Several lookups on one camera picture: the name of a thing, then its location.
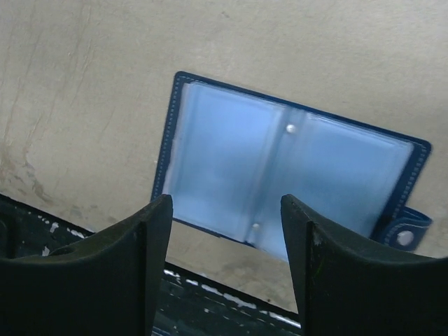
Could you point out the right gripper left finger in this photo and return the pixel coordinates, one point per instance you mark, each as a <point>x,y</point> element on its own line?
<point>105,284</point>

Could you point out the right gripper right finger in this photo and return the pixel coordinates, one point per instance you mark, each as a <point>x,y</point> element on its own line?
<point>346,284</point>

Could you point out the blue leather card holder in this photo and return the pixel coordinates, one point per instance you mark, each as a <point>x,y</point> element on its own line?
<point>228,155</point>

